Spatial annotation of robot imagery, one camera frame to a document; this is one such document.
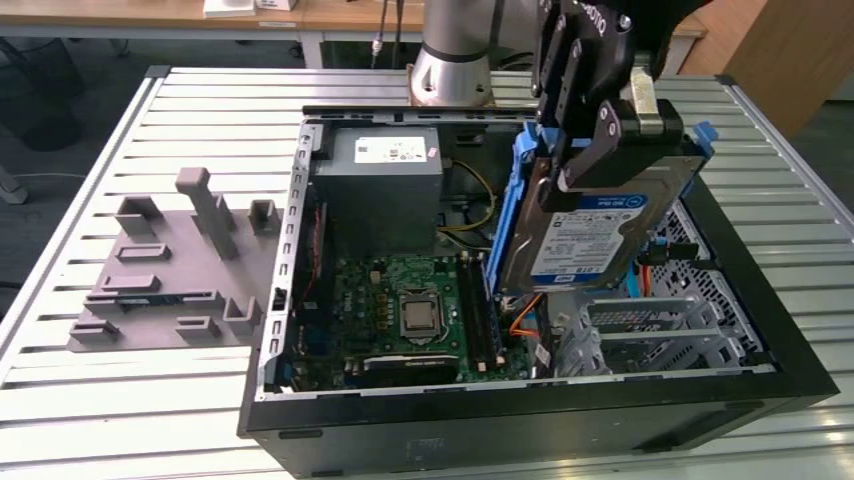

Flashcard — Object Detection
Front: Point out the black PC case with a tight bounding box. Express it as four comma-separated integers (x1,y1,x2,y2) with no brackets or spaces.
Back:
236,103,841,479

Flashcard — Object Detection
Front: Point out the black graphics card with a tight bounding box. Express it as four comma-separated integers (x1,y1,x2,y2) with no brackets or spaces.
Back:
343,352,462,389

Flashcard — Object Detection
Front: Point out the orange wire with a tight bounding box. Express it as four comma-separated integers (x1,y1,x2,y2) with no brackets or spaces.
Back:
510,294,547,341

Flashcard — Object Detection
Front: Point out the grey parts rack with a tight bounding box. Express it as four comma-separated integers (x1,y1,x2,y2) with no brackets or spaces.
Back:
64,167,289,354

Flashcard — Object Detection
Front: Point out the black wire connector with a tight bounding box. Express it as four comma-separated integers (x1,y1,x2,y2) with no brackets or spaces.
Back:
650,241,701,264

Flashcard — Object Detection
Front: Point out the wooden cabinet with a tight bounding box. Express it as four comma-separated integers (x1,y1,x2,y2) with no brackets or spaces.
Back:
673,0,854,141

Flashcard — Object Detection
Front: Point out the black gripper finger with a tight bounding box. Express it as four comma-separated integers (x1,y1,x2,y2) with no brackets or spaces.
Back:
531,9,586,166
538,98,686,212

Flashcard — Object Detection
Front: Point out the black office chair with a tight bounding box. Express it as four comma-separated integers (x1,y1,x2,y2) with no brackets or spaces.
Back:
0,37,88,151

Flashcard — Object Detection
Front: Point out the black RAM slot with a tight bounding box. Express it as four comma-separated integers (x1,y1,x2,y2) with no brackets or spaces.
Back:
458,253,493,370
481,284,510,366

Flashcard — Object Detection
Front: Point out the hard disk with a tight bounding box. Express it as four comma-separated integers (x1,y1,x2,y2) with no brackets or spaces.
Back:
483,119,721,301

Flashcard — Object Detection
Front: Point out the cable with silver plug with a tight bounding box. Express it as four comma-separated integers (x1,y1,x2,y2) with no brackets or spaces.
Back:
371,0,391,69

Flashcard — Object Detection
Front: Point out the silver CPU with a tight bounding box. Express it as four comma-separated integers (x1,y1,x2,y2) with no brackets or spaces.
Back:
399,299,439,335

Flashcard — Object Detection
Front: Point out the long wooden desk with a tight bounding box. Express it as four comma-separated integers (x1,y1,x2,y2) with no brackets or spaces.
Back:
0,0,709,71

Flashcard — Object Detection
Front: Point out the grey power supply unit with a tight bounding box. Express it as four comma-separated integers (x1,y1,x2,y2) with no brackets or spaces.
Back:
313,125,447,256

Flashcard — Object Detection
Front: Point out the CPU socket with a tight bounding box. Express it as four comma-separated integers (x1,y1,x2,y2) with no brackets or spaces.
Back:
397,287,450,347

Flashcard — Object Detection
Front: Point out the grey metal stand foot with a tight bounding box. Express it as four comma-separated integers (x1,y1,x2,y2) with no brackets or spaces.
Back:
0,164,32,206

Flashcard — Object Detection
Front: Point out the large white box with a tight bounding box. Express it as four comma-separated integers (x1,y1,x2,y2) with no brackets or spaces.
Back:
203,0,259,19

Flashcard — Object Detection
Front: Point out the green motherboard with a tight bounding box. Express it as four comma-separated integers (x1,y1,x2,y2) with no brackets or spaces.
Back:
290,252,542,391

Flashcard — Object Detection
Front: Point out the yellow wire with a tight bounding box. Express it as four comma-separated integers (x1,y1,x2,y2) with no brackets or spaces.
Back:
437,159,499,234

